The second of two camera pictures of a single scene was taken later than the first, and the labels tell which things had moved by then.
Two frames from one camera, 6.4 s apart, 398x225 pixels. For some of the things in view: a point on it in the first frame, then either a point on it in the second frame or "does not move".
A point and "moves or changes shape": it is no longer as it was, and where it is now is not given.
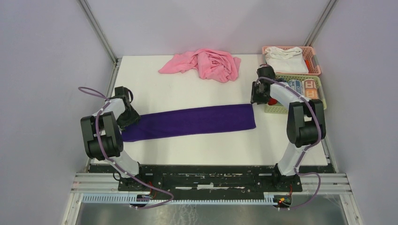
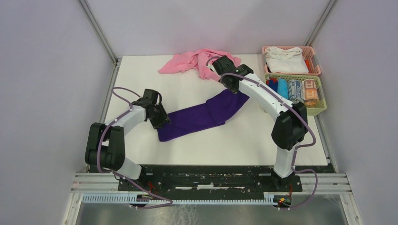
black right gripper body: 256,96 → 231,88
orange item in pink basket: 307,64 does not move
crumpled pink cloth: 210,64 does not move
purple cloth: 175,123 moves or changes shape
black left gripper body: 127,117 → 160,116
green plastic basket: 276,108 does not move
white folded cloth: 287,60 does not move
